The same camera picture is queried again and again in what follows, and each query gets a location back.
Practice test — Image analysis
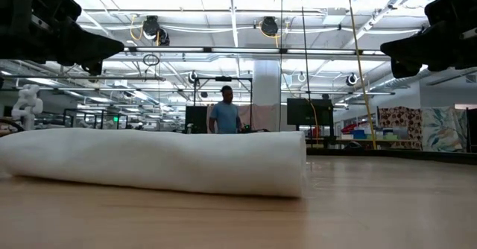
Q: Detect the black hanging cable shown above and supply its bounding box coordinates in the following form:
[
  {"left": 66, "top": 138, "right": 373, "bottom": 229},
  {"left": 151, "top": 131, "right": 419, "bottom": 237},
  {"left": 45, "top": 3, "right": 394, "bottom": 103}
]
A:
[{"left": 299, "top": 0, "right": 314, "bottom": 148}]

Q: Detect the long yellow hanging cable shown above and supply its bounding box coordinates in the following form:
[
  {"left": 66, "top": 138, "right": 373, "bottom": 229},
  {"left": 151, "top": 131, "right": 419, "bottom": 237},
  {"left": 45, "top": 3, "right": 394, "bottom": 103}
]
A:
[{"left": 346, "top": 0, "right": 378, "bottom": 150}]

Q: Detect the person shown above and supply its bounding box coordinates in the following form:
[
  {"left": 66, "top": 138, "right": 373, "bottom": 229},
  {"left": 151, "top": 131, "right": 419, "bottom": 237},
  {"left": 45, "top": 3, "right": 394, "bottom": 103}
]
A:
[{"left": 208, "top": 85, "right": 243, "bottom": 135}]

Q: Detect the white cloth towel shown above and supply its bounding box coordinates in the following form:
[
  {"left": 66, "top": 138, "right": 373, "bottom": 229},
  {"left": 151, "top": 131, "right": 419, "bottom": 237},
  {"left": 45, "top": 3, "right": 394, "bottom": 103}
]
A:
[{"left": 0, "top": 127, "right": 307, "bottom": 198}]

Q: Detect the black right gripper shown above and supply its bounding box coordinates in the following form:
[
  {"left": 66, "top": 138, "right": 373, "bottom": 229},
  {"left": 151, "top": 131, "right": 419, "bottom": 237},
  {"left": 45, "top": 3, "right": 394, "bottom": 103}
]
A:
[{"left": 379, "top": 0, "right": 477, "bottom": 80}]

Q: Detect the thin yellow cable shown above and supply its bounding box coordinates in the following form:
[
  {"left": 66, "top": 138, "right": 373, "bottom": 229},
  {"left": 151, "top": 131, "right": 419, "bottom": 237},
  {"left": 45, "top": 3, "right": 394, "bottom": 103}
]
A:
[{"left": 310, "top": 101, "right": 320, "bottom": 138}]

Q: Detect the brown patterned cloth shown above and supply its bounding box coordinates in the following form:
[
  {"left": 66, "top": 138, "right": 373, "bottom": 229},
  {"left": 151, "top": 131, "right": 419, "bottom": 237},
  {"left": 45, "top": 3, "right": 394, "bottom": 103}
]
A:
[{"left": 378, "top": 106, "right": 424, "bottom": 150}]

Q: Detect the floral patterned cloth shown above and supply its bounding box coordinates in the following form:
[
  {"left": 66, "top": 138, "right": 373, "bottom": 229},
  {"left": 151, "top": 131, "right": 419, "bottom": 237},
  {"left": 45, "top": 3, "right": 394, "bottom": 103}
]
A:
[{"left": 421, "top": 106, "right": 469, "bottom": 153}]

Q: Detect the black monitor on stand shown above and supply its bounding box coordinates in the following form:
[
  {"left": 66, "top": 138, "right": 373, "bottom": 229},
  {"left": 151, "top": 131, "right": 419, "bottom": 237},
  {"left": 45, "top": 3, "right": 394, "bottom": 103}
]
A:
[{"left": 286, "top": 98, "right": 335, "bottom": 139}]

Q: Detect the white robot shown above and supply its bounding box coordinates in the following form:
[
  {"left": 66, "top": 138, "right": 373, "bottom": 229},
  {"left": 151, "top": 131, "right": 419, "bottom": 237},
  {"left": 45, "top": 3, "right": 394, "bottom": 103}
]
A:
[{"left": 10, "top": 83, "right": 44, "bottom": 130}]

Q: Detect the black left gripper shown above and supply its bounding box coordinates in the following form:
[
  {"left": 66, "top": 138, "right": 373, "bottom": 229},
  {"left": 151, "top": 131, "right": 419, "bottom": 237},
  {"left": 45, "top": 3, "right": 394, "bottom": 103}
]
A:
[{"left": 0, "top": 0, "right": 125, "bottom": 77}]

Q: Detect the black rack frame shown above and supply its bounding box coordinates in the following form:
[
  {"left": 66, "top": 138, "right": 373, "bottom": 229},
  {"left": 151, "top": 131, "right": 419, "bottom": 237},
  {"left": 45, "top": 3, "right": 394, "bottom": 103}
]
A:
[{"left": 192, "top": 76, "right": 253, "bottom": 133}]

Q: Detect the silver ventilation duct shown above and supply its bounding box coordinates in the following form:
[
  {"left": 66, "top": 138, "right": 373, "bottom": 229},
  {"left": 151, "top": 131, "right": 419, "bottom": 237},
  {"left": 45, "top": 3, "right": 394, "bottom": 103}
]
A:
[{"left": 368, "top": 68, "right": 435, "bottom": 93}]

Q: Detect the black panel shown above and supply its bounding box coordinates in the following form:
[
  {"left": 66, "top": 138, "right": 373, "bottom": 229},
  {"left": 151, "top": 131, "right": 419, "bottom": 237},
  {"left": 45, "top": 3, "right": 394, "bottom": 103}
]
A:
[{"left": 465, "top": 107, "right": 477, "bottom": 153}]

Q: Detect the pink hanging cloth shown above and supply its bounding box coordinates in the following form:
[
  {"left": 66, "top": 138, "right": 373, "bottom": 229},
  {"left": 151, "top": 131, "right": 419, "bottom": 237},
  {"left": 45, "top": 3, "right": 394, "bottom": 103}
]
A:
[{"left": 206, "top": 103, "right": 280, "bottom": 133}]

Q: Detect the small black monitor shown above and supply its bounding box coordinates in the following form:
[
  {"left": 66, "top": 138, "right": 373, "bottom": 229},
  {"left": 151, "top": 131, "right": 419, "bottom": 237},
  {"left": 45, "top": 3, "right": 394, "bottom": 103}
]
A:
[{"left": 185, "top": 105, "right": 209, "bottom": 134}]

